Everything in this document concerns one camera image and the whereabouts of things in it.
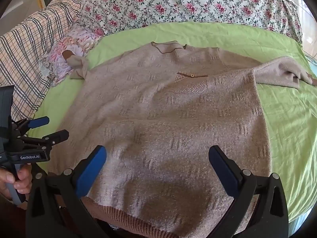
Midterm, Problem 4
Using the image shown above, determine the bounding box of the plaid striped blanket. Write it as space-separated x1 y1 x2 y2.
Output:
0 0 87 127

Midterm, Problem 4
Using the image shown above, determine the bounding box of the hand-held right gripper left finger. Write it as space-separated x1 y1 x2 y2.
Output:
25 145 109 238

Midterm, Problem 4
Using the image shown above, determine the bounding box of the ruffled floral pillow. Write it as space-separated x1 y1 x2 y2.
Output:
38 22 106 88

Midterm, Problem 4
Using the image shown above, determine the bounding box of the person's left hand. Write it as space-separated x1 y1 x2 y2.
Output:
0 165 33 200

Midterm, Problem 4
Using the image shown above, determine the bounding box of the light green bed sheet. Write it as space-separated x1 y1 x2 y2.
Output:
27 21 317 225

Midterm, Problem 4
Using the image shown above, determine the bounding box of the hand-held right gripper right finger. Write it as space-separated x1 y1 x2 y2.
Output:
208 145 289 238

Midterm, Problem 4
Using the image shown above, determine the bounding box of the pink floral quilt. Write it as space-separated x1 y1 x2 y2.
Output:
79 0 304 44

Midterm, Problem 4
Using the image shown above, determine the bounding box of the beige knit sweater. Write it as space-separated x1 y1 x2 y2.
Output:
67 41 317 235

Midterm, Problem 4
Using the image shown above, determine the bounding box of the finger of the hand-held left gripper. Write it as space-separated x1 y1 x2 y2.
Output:
18 130 70 152
11 116 50 136

